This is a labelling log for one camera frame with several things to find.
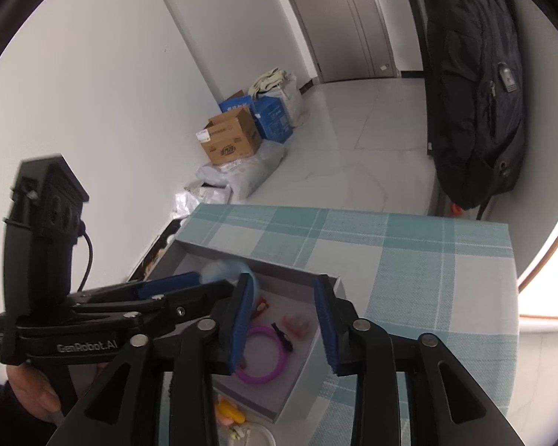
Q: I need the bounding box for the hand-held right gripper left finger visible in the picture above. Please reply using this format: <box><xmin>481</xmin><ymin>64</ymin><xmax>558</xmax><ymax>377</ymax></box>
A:
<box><xmin>46</xmin><ymin>272</ymin><xmax>261</xmax><ymax>446</ymax></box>

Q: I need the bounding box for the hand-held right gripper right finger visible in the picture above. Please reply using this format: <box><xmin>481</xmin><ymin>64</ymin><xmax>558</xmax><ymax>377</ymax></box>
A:
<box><xmin>312</xmin><ymin>275</ymin><xmax>517</xmax><ymax>446</ymax></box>

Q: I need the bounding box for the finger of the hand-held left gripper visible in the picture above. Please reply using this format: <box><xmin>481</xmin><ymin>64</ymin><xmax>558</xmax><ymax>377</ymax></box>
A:
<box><xmin>70</xmin><ymin>271</ymin><xmax>208</xmax><ymax>306</ymax></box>
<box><xmin>73</xmin><ymin>279</ymin><xmax>237</xmax><ymax>332</ymax></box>

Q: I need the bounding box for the translucent pink hair claw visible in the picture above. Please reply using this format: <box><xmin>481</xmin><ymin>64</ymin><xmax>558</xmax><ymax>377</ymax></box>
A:
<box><xmin>283</xmin><ymin>313</ymin><xmax>313</xmax><ymax>341</ymax></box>

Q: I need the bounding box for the black hair clip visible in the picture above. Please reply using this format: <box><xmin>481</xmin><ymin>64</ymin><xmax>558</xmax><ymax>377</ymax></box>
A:
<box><xmin>270</xmin><ymin>321</ymin><xmax>295</xmax><ymax>351</ymax></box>

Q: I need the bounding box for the light blue hair tie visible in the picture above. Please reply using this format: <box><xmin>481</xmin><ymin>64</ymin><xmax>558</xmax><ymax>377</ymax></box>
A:
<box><xmin>200</xmin><ymin>258</ymin><xmax>263</xmax><ymax>307</ymax></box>

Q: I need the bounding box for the purple ring bracelet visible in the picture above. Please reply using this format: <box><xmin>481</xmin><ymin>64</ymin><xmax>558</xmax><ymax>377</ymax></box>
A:
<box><xmin>235</xmin><ymin>325</ymin><xmax>289</xmax><ymax>385</ymax></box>

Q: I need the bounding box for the grey cardboard box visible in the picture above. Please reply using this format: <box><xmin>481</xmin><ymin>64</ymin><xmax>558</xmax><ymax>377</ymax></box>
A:
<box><xmin>142</xmin><ymin>239</ymin><xmax>347</xmax><ymax>424</ymax></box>

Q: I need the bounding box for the person's left forearm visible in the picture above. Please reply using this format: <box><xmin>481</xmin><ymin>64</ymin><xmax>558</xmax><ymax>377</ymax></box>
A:
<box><xmin>0</xmin><ymin>378</ymin><xmax>52</xmax><ymax>446</ymax></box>

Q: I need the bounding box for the person's left hand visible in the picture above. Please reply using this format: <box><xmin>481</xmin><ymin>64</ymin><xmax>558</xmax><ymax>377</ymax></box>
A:
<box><xmin>4</xmin><ymin>362</ymin><xmax>63</xmax><ymax>423</ymax></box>

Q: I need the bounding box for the pink doll hair clip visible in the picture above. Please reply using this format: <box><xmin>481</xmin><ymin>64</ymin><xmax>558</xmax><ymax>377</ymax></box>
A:
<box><xmin>215</xmin><ymin>392</ymin><xmax>247</xmax><ymax>428</ymax></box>

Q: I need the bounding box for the small grey parcel bag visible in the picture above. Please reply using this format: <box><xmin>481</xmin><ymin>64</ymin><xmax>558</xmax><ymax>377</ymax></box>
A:
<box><xmin>172</xmin><ymin>185</ymin><xmax>233</xmax><ymax>221</ymax></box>

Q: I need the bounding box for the teal checked tablecloth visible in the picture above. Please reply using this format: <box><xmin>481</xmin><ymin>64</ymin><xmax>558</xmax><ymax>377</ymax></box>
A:
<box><xmin>170</xmin><ymin>203</ymin><xmax>517</xmax><ymax>446</ymax></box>

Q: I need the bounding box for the large grey parcel bag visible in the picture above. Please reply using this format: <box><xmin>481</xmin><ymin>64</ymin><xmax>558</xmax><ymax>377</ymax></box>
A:
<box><xmin>196</xmin><ymin>142</ymin><xmax>286</xmax><ymax>198</ymax></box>

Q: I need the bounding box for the brown cardboard box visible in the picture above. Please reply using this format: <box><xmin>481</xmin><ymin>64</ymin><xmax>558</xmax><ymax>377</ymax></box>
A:
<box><xmin>196</xmin><ymin>106</ymin><xmax>262</xmax><ymax>166</ymax></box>

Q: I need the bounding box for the blue open-flap box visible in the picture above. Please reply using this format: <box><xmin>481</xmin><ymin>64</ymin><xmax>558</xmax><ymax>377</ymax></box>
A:
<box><xmin>218</xmin><ymin>95</ymin><xmax>257</xmax><ymax>116</ymax></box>

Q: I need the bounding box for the blue carton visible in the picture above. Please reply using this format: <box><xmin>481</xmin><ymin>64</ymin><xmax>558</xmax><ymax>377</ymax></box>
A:
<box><xmin>252</xmin><ymin>96</ymin><xmax>294</xmax><ymax>143</ymax></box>

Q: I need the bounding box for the white plastic bag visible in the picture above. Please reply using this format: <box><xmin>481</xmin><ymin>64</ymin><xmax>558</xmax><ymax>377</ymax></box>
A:
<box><xmin>274</xmin><ymin>74</ymin><xmax>305</xmax><ymax>128</ymax></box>

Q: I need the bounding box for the black backpack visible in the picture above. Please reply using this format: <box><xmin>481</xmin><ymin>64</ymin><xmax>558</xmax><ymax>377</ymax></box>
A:
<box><xmin>421</xmin><ymin>0</ymin><xmax>528</xmax><ymax>212</ymax></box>

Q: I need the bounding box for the grey door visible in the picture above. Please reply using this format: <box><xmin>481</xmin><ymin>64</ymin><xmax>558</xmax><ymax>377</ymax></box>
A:
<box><xmin>272</xmin><ymin>0</ymin><xmax>401</xmax><ymax>85</ymax></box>

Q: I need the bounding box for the black cable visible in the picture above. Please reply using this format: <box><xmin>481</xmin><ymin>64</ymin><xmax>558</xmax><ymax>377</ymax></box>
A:
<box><xmin>77</xmin><ymin>223</ymin><xmax>94</xmax><ymax>295</ymax></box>

